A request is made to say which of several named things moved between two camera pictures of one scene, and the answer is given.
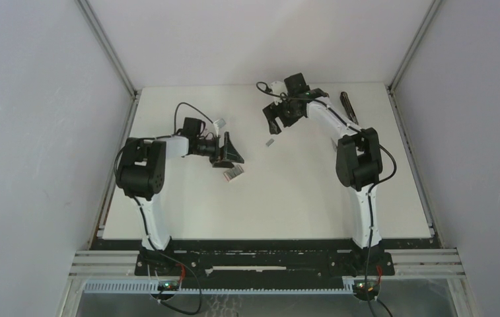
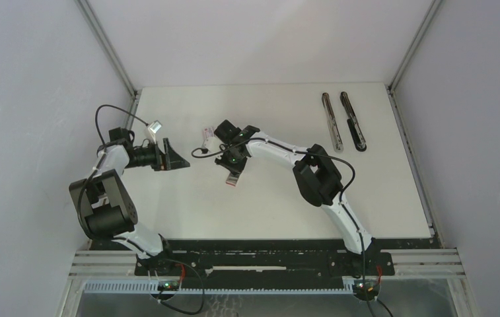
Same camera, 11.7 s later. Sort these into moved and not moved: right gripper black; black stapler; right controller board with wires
Moved: right gripper black
Not moved: black stapler; right controller board with wires
